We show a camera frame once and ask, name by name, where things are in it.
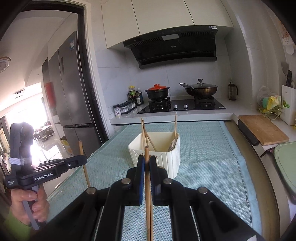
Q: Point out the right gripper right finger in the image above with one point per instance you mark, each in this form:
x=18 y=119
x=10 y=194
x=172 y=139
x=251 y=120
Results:
x=196 y=214

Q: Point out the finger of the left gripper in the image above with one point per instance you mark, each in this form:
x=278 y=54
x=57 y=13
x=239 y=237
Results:
x=48 y=163
x=63 y=166

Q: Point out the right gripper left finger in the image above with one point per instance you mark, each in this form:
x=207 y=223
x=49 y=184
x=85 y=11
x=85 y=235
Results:
x=98 y=214

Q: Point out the cardboard box on floor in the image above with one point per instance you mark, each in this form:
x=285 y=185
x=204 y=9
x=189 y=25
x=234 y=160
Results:
x=66 y=145

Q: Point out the teal woven table mat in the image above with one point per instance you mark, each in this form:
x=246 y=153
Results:
x=209 y=158

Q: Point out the grey refrigerator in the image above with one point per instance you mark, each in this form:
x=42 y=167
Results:
x=76 y=105

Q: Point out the red fire extinguisher box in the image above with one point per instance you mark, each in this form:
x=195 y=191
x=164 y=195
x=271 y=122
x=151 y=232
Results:
x=50 y=94

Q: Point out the white spice jar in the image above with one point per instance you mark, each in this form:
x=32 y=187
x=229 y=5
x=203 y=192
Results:
x=117 y=110

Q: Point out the metal spoon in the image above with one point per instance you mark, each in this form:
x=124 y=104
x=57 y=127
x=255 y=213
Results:
x=173 y=143

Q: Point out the cream utensil holder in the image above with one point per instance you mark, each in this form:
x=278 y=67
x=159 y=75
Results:
x=161 y=142

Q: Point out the black condiment rack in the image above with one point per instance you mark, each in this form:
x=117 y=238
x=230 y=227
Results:
x=127 y=107

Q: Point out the green plastic tray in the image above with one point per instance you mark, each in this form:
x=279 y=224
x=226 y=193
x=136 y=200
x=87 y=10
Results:
x=285 y=159

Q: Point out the wooden cutting board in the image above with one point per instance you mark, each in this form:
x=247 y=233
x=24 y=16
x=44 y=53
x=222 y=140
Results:
x=264 y=130

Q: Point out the yellow cap sauce bottle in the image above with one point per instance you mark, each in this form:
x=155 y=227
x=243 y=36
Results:
x=132 y=93

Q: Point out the dark soy sauce bottle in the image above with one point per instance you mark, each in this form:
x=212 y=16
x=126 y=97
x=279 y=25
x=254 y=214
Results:
x=139 y=97

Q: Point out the black gas stove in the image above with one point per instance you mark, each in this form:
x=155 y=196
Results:
x=167 y=105

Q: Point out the black pot orange lid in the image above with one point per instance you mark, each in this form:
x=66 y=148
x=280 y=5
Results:
x=157 y=92

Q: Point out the yellow green plastic bag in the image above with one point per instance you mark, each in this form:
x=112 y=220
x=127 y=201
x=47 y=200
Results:
x=270 y=103

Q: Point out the white knife block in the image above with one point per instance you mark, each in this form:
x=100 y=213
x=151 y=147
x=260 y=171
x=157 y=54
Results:
x=289 y=104

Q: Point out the wok with glass lid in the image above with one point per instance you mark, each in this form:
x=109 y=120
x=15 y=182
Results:
x=200 y=90

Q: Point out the dark french press jug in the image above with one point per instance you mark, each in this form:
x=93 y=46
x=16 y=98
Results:
x=232 y=91

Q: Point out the black range hood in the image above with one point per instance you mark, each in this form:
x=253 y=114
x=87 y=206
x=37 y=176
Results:
x=174 y=45

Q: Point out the wall calendar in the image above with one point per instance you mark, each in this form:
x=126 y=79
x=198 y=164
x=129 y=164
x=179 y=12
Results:
x=287 y=41

